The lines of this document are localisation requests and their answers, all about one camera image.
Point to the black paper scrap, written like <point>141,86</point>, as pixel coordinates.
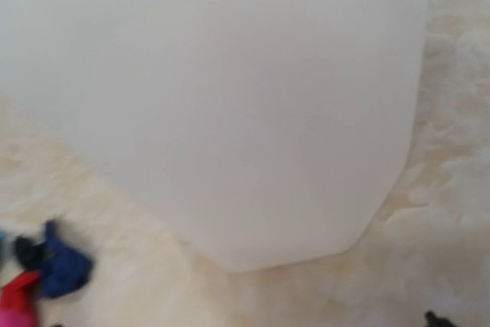
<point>29,253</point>

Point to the white translucent plastic bin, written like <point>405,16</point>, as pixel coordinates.
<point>263,132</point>

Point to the red paper scrap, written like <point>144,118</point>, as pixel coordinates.
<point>18,295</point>

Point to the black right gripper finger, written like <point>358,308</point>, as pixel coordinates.
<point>433,320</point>

